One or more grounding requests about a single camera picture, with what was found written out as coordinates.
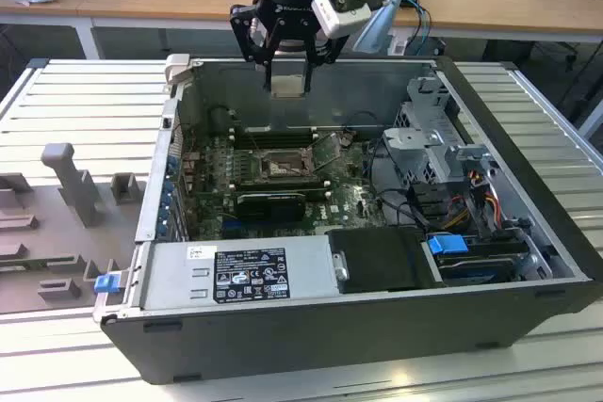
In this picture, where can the blue slot clip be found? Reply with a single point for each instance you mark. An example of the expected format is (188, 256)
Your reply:
(168, 186)
(171, 164)
(165, 208)
(162, 229)

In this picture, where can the metal CPU socket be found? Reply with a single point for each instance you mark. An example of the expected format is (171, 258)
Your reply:
(261, 167)

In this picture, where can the black PC case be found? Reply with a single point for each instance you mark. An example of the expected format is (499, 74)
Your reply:
(330, 345)

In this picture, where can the grey case latch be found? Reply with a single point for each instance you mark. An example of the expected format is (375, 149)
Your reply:
(178, 68)

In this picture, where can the silver square CPU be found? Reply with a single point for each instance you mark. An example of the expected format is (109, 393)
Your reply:
(287, 86)

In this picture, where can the grey parts rack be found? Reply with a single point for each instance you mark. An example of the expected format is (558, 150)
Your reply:
(56, 232)

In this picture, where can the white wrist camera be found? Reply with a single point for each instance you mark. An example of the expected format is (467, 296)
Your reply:
(339, 16)

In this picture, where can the blue plastic latch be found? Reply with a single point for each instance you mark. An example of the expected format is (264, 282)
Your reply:
(106, 283)

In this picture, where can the hard disk in blue carrier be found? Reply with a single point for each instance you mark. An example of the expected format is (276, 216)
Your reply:
(447, 244)

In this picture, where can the silver disk bay cage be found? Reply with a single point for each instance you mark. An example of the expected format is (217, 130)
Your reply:
(410, 138)

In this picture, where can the green motherboard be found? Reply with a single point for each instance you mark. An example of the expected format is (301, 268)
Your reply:
(348, 195)

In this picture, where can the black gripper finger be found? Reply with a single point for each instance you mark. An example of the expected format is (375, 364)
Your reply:
(245, 35)
(325, 51)

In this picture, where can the black RAM slot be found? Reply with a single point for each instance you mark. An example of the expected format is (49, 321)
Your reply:
(282, 137)
(282, 179)
(282, 145)
(282, 184)
(282, 141)
(282, 133)

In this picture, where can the pale blue teach pendant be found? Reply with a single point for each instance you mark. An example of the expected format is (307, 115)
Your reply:
(377, 25)

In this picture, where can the black plastic shroud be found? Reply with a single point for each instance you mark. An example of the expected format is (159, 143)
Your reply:
(377, 261)

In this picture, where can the silver power supply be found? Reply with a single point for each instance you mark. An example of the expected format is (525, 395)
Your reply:
(165, 279)

